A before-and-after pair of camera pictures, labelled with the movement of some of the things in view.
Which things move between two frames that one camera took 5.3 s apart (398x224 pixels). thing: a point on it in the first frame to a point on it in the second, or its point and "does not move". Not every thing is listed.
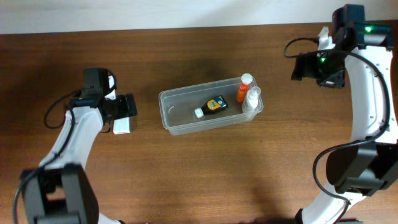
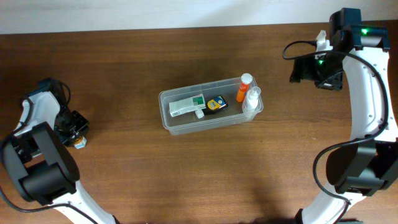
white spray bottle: x=252 y=102 does not move
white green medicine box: x=121 y=126 to x=183 y=106
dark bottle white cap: x=217 y=103 does not move
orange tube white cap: x=246 y=79 does not move
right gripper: x=298 y=66 does not move
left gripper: x=130 y=104 to x=79 y=125
